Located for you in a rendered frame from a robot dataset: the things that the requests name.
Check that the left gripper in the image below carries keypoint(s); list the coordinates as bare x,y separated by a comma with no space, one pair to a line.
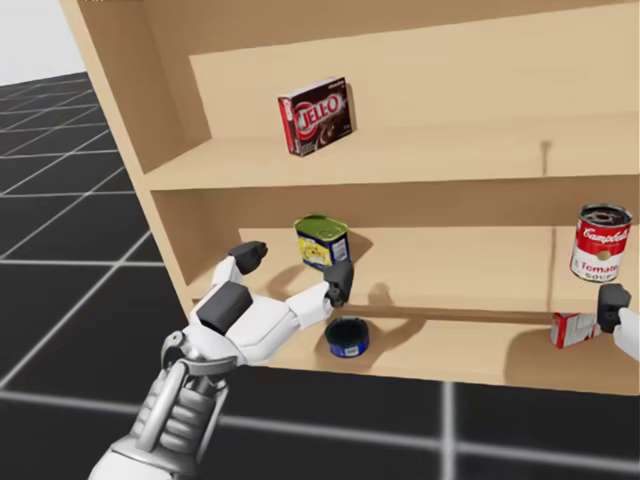
240,325

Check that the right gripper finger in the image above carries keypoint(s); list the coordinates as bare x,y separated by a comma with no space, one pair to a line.
617,320

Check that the green and blue rectangular can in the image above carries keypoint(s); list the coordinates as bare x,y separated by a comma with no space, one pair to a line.
322,242

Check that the red and white can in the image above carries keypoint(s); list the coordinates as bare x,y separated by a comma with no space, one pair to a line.
600,245

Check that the blue flat can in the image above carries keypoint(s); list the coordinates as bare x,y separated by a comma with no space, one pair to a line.
346,337

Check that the red and white carton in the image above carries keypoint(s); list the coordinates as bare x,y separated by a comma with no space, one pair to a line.
572,330

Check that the red and brown carton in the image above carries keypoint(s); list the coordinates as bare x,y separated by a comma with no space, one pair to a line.
316,118

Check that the pale wooden shelf unit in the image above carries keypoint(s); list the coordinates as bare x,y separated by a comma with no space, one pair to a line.
450,125

